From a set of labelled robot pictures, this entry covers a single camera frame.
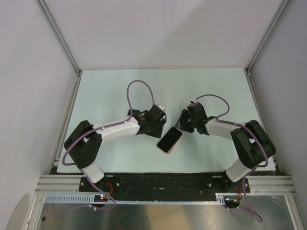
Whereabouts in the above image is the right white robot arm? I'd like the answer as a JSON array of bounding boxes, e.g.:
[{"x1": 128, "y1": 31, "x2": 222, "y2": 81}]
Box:
[{"x1": 175, "y1": 101, "x2": 276, "y2": 192}]

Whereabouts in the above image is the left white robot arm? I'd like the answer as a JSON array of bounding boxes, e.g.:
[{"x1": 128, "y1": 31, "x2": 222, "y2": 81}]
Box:
[{"x1": 62, "y1": 104, "x2": 166, "y2": 191}]

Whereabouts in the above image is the pink phone case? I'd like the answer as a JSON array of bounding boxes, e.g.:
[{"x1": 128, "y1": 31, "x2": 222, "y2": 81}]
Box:
[{"x1": 156, "y1": 134, "x2": 182, "y2": 155}]

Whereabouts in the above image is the aluminium frame post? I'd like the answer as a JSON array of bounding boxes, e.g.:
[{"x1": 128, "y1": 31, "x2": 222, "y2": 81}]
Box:
[
  {"x1": 245, "y1": 0, "x2": 292, "y2": 77},
  {"x1": 35, "y1": 0, "x2": 82, "y2": 77}
]

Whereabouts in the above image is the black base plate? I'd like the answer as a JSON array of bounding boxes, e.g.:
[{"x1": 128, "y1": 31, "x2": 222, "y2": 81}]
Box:
[{"x1": 79, "y1": 172, "x2": 250, "y2": 201}]

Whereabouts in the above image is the black white-edged smartphone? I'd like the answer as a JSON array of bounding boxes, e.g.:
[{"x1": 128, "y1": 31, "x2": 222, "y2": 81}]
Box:
[{"x1": 156, "y1": 127, "x2": 182, "y2": 154}]

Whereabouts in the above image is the right aluminium frame post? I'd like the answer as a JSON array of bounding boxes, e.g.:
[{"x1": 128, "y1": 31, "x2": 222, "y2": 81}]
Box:
[{"x1": 245, "y1": 0, "x2": 292, "y2": 77}]

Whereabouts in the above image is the white slotted cable duct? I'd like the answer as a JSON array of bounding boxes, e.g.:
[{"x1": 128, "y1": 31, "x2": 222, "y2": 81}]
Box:
[{"x1": 45, "y1": 194, "x2": 225, "y2": 205}]

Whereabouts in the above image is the left aluminium frame post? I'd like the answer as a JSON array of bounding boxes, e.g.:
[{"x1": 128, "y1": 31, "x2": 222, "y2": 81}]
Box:
[{"x1": 35, "y1": 0, "x2": 82, "y2": 77}]

